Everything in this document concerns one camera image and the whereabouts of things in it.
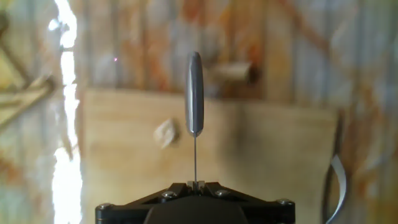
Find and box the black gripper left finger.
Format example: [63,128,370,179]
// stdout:
[95,181,196,224]

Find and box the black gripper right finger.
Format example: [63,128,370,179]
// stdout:
[196,181,295,224]

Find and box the short lotus root end slice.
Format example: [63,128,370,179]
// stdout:
[153,118,181,149]

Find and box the steel cleaver knife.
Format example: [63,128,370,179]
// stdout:
[185,51,205,184]

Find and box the long lotus root piece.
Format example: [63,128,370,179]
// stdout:
[211,61,261,85]

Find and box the wooden cutting board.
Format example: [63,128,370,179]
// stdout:
[79,88,348,224]

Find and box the orange marble pattern mat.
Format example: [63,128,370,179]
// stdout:
[0,0,398,224]

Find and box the wooden knife rack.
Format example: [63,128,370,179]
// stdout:
[0,12,57,134]

